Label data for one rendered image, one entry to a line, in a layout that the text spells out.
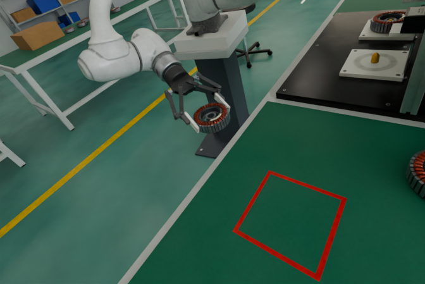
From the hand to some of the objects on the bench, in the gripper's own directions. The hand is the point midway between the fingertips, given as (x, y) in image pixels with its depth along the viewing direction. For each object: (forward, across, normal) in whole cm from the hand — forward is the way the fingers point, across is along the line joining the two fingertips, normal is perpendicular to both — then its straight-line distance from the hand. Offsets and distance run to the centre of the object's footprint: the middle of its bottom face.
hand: (210, 116), depth 72 cm
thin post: (+28, -42, +16) cm, 53 cm away
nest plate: (+14, -68, +8) cm, 70 cm away
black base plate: (+19, -57, +8) cm, 61 cm away
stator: (+13, -68, +9) cm, 70 cm away
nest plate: (+20, -45, +11) cm, 51 cm away
